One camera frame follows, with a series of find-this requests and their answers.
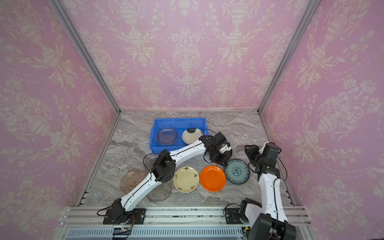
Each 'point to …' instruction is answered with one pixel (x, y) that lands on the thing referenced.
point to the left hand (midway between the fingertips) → (227, 166)
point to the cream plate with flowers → (186, 179)
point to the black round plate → (222, 158)
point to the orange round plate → (212, 178)
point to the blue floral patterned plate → (237, 171)
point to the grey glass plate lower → (161, 192)
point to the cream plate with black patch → (190, 135)
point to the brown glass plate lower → (131, 178)
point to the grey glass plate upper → (149, 160)
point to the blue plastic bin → (199, 123)
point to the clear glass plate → (167, 136)
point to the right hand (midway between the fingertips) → (247, 146)
